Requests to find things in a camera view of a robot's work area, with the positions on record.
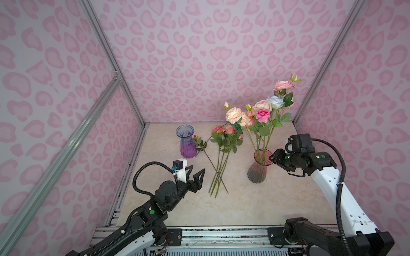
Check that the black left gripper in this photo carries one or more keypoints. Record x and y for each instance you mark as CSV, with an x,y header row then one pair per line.
x,y
192,187

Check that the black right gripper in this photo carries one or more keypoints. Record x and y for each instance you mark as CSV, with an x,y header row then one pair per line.
x,y
276,158

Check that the purple blue glass vase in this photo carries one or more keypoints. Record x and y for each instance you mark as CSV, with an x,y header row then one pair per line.
x,y
187,145

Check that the red grey glass vase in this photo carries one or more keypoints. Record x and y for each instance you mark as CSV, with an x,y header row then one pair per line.
x,y
257,172

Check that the dark pink rose stem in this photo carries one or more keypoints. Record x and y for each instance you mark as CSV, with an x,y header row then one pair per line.
x,y
260,132

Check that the magenta rose stem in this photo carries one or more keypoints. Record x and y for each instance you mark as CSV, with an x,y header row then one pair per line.
x,y
227,140

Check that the peach rose stem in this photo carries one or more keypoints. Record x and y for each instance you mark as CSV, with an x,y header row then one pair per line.
x,y
237,120

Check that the white blue rose stem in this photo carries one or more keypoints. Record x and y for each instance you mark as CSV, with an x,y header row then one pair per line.
x,y
279,114

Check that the cream white rose stem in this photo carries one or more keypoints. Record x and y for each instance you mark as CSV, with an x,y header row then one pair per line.
x,y
263,104

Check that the light pink rose stem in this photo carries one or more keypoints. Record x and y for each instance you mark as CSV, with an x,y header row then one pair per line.
x,y
285,87

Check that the coral red rose stem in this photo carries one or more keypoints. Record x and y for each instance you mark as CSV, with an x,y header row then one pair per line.
x,y
217,153

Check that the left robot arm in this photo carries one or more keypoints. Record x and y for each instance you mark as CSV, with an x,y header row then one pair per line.
x,y
145,225

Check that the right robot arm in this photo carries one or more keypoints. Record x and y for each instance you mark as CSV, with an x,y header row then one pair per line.
x,y
357,235

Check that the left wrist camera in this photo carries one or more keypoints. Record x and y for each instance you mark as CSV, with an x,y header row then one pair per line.
x,y
179,170

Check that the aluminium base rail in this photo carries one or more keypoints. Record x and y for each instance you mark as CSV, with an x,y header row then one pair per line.
x,y
224,238

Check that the aluminium frame post right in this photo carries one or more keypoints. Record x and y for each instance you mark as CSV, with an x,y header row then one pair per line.
x,y
354,14

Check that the aluminium frame post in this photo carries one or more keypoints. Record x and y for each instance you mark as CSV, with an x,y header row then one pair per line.
x,y
354,14
97,28

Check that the aluminium frame post left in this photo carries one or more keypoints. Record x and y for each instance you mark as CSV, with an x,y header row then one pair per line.
x,y
97,28

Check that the aluminium diagonal frame bar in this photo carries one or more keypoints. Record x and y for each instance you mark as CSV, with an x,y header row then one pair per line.
x,y
23,217

